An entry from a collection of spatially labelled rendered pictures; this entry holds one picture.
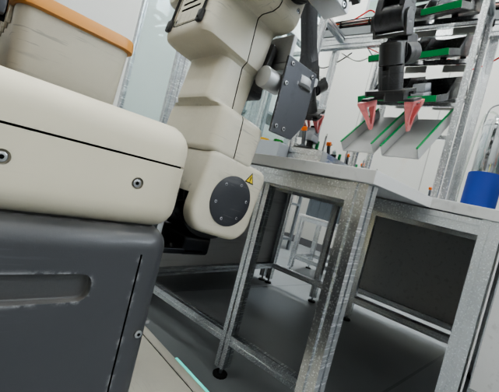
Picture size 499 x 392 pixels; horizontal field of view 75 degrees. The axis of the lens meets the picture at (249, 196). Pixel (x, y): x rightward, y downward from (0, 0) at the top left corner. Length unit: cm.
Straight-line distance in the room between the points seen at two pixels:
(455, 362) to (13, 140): 103
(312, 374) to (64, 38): 75
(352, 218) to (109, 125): 53
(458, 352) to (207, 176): 78
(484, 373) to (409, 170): 369
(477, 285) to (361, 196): 43
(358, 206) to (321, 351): 32
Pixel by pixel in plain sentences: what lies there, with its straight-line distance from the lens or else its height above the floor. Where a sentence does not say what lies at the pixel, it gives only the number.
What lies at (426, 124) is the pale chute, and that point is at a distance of 143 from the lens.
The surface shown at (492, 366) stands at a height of 29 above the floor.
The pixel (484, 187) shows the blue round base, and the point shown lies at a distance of 202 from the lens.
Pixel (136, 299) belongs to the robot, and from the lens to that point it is 42.
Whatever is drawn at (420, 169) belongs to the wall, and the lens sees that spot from 512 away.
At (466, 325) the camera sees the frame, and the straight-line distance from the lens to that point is 104.
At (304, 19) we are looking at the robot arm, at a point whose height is 140.
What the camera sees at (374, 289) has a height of 21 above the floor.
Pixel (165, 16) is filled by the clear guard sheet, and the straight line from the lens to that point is 227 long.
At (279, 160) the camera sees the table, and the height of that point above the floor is 85.
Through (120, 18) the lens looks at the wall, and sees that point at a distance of 410.
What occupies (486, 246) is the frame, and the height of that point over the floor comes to 77.
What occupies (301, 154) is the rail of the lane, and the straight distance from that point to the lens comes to 130.
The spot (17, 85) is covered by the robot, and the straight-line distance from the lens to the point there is 35.
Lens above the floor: 76
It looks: 2 degrees down
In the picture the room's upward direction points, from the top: 14 degrees clockwise
